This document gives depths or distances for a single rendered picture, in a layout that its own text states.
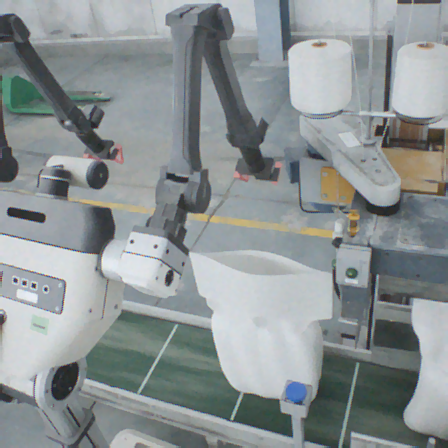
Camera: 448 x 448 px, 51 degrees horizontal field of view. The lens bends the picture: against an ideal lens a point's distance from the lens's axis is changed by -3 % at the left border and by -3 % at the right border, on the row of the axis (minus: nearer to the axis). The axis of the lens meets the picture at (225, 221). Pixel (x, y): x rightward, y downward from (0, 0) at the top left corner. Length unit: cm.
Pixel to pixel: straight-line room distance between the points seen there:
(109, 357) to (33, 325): 121
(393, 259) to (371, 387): 95
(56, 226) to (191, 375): 122
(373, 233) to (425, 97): 35
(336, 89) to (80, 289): 78
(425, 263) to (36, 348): 89
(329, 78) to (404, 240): 44
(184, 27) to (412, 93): 57
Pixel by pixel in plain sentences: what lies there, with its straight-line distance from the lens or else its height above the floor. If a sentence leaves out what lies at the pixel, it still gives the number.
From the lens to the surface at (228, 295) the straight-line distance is 167.
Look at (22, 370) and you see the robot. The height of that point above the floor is 128.
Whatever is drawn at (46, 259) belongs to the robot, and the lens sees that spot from 109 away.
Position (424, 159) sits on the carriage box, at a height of 133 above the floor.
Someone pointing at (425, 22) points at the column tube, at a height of 170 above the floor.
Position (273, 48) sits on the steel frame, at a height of 20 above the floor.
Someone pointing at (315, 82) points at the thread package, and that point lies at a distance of 127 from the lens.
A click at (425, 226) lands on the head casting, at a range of 124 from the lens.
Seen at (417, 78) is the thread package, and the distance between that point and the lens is 125.
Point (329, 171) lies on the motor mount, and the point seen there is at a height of 129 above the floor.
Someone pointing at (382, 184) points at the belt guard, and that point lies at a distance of 123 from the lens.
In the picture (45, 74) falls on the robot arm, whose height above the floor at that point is 167.
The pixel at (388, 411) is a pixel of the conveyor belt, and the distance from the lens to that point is 201.
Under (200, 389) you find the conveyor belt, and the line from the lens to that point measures 209.
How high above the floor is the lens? 209
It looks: 37 degrees down
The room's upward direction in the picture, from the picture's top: 10 degrees counter-clockwise
